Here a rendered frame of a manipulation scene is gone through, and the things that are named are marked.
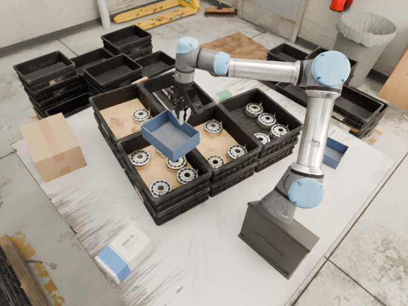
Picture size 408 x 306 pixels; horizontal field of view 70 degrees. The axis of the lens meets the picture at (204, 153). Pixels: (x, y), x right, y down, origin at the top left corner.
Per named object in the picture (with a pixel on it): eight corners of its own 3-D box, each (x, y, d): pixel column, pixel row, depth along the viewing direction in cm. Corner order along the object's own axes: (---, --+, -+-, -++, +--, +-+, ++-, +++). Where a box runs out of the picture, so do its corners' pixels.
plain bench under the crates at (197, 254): (348, 219, 224) (397, 160, 172) (197, 412, 147) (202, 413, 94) (204, 115, 297) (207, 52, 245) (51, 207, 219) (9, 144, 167)
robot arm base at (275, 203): (295, 224, 124) (308, 205, 122) (281, 224, 112) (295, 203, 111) (268, 202, 133) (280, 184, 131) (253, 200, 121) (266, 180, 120)
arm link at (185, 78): (199, 70, 109) (182, 76, 104) (197, 81, 112) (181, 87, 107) (186, 62, 112) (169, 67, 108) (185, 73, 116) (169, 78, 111)
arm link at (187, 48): (197, 47, 98) (173, 41, 98) (193, 76, 105) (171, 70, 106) (203, 38, 103) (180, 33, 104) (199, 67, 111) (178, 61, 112)
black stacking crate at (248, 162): (258, 162, 152) (263, 147, 143) (212, 187, 140) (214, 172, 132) (215, 118, 173) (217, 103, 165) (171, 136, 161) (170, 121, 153)
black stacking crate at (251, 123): (299, 141, 164) (305, 126, 155) (259, 162, 152) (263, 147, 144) (254, 102, 185) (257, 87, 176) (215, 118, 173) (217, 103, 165)
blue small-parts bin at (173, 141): (200, 144, 124) (200, 132, 119) (173, 163, 117) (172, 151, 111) (169, 120, 133) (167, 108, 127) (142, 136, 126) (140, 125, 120)
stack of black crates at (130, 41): (139, 63, 330) (134, 23, 296) (156, 74, 316) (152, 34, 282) (108, 76, 310) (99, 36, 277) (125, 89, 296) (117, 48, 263)
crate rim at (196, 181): (213, 175, 133) (213, 172, 131) (153, 206, 121) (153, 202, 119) (170, 124, 154) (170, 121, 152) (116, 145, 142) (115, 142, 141)
